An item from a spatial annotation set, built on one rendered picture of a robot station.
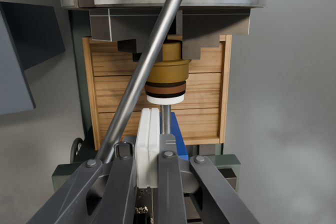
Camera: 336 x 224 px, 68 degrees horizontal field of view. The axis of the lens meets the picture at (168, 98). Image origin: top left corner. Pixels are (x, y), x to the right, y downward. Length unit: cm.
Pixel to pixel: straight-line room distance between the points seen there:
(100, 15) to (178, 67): 15
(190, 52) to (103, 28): 15
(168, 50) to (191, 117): 32
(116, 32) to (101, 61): 32
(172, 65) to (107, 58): 27
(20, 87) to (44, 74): 79
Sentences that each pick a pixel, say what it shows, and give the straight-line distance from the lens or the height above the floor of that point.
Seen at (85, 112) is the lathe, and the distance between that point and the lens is 108.
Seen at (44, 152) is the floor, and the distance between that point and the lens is 187.
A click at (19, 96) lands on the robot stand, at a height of 75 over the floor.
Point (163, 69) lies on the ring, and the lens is 40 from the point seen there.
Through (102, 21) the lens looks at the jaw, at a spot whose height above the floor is 119.
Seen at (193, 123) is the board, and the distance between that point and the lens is 71.
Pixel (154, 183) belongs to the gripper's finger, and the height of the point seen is 138.
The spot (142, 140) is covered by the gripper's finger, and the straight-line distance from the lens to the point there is 16.
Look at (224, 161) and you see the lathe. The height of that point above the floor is 91.
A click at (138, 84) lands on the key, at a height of 133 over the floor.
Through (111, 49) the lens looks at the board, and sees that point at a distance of 64.
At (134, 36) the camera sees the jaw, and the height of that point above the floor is 116.
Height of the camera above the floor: 151
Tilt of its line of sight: 71 degrees down
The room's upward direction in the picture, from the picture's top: 164 degrees clockwise
